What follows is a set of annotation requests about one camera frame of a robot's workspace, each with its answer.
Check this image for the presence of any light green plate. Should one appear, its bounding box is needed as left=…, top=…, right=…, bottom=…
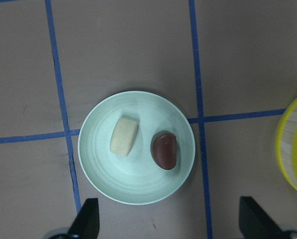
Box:
left=78, top=91, right=196, bottom=205

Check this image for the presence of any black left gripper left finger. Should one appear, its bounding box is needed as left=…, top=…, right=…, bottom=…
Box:
left=68, top=198, right=99, bottom=239

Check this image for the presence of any dark red bun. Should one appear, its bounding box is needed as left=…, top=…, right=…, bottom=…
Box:
left=150, top=131, right=177, bottom=170

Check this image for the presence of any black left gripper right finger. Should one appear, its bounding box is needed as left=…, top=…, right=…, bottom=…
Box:
left=239, top=196, right=283, bottom=239

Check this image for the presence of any white steamed bun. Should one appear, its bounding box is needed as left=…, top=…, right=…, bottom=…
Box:
left=110, top=116, right=139, bottom=156

